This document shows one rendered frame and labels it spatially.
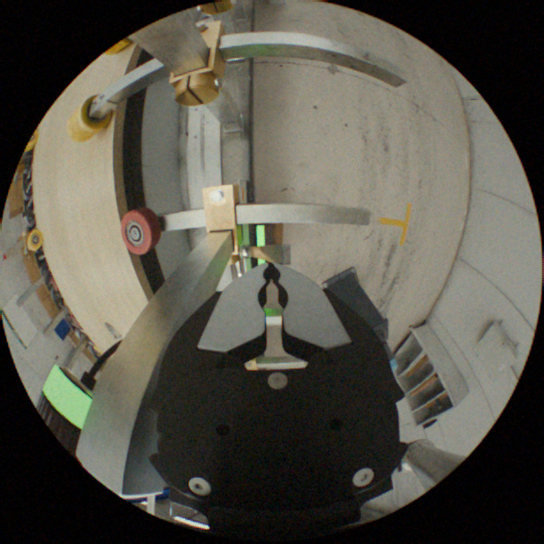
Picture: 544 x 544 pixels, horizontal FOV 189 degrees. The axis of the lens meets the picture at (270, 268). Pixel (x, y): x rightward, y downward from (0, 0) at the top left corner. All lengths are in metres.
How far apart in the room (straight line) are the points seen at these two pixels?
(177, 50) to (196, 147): 0.41
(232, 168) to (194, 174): 0.16
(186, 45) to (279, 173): 1.03
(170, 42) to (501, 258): 2.71
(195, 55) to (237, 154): 0.30
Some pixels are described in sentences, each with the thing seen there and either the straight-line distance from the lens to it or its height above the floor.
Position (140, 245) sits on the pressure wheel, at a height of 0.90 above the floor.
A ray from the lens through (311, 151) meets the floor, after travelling 1.18.
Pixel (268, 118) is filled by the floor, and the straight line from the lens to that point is 1.22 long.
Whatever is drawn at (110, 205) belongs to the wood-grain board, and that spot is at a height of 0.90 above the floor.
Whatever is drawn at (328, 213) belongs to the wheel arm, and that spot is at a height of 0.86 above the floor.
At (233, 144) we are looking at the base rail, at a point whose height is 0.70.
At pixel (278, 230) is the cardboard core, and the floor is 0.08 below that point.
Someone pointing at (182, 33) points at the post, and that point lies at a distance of 0.18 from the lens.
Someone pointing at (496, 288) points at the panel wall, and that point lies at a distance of 2.67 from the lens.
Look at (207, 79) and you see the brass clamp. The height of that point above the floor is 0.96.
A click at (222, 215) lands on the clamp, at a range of 0.27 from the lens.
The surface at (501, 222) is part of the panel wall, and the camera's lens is 2.67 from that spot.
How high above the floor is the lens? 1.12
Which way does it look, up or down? 61 degrees down
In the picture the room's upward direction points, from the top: 178 degrees clockwise
